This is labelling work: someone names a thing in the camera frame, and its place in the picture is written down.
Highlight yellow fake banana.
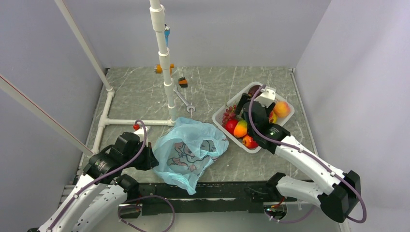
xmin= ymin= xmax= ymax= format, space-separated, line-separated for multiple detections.
xmin=269 ymin=111 xmax=278 ymax=124

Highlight red yellow fake apple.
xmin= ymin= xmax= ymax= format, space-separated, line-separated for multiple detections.
xmin=242 ymin=135 xmax=259 ymax=149

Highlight orange black small brush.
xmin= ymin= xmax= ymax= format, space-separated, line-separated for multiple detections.
xmin=178 ymin=77 xmax=188 ymax=88

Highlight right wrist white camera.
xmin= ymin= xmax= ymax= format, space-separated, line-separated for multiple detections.
xmin=255 ymin=87 xmax=276 ymax=108

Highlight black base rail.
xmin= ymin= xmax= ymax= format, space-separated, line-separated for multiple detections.
xmin=120 ymin=181 xmax=296 ymax=218

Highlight silver wrench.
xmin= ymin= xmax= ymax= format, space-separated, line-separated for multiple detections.
xmin=174 ymin=87 xmax=196 ymax=114

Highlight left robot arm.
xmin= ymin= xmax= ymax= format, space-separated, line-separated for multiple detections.
xmin=29 ymin=129 xmax=158 ymax=232

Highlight wrist white camera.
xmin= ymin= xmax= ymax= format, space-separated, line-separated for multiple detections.
xmin=255 ymin=87 xmax=276 ymax=108
xmin=133 ymin=124 xmax=151 ymax=142

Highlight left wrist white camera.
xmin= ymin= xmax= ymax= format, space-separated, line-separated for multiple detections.
xmin=133 ymin=124 xmax=151 ymax=142

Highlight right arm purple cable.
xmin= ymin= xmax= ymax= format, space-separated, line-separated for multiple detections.
xmin=248 ymin=84 xmax=368 ymax=224

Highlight white pvc pipe frame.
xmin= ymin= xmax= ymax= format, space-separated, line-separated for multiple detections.
xmin=0 ymin=0 xmax=176 ymax=156

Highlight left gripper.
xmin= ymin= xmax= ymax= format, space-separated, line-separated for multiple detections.
xmin=123 ymin=142 xmax=159 ymax=170

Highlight orange fake fruit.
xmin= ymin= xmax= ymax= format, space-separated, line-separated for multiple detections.
xmin=233 ymin=119 xmax=248 ymax=138

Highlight blue handled tool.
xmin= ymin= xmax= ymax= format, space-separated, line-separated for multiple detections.
xmin=164 ymin=24 xmax=170 ymax=47

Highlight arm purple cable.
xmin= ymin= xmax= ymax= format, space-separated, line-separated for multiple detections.
xmin=248 ymin=84 xmax=368 ymax=224
xmin=46 ymin=119 xmax=176 ymax=232

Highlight light red fake grapes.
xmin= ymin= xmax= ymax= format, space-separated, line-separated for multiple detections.
xmin=222 ymin=104 xmax=236 ymax=126

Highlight fake peach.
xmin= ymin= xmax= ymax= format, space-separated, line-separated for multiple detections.
xmin=273 ymin=101 xmax=291 ymax=118

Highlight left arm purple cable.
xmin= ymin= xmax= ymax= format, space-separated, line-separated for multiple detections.
xmin=46 ymin=119 xmax=176 ymax=232

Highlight dark brown fake fruit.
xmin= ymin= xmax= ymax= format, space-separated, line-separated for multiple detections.
xmin=248 ymin=85 xmax=260 ymax=97

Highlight light blue plastic bag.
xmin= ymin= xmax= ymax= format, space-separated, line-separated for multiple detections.
xmin=153 ymin=117 xmax=229 ymax=195

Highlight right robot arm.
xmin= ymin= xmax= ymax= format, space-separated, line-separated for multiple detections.
xmin=235 ymin=93 xmax=367 ymax=223

